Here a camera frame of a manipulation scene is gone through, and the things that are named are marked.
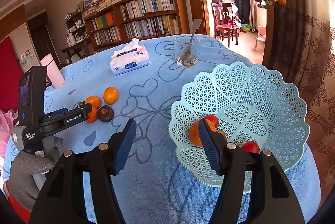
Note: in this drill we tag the pink cloth on bed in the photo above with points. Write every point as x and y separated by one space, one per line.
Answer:
6 123

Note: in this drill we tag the clear glass cup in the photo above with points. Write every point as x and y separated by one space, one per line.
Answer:
180 44

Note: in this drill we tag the red headboard panel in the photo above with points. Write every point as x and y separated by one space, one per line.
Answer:
10 74

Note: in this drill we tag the wooden door with knob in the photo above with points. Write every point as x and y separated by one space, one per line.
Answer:
272 7

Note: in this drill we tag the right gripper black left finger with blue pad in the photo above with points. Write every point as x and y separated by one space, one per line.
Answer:
62 199

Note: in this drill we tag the patterned beige curtain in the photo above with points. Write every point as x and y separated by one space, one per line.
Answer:
303 49

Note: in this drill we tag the grey gloved left hand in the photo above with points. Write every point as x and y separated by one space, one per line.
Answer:
21 186

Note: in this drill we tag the dark passion fruit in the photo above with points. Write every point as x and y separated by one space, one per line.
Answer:
105 114
80 104

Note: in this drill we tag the metal spoon in glass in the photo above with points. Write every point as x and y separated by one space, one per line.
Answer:
187 52

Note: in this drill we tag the brown longan fruit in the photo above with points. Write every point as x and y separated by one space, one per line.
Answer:
221 132

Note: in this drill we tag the blue patterned table cloth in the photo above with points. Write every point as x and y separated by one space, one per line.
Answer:
154 187

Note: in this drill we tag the red wooden chair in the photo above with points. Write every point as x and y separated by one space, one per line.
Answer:
224 23

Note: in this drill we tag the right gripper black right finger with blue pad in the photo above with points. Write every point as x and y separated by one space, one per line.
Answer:
272 198

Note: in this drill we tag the wooden bookshelf with books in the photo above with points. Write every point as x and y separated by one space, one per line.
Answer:
127 19

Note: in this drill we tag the white tissue pack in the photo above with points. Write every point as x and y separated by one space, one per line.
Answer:
132 57

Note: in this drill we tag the pink thermos bottle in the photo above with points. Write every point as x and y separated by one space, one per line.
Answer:
53 73

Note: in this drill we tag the light blue lattice fruit basket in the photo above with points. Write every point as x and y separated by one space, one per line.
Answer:
251 104

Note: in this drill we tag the red tomato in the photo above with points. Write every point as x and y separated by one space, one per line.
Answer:
213 119
251 146

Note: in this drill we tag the large orange front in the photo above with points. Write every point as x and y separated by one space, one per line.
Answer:
193 132

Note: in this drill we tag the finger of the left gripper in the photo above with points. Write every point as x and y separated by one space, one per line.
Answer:
68 116

